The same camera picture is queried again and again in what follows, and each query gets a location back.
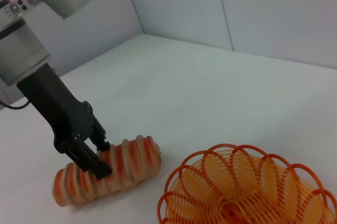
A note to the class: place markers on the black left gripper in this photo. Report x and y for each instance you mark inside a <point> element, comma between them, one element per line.
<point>58,108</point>

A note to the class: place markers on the orange cream striped bread roll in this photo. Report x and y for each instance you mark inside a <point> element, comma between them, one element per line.
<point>137,163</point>

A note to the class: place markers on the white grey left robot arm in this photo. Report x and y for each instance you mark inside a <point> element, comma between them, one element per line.
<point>18,53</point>

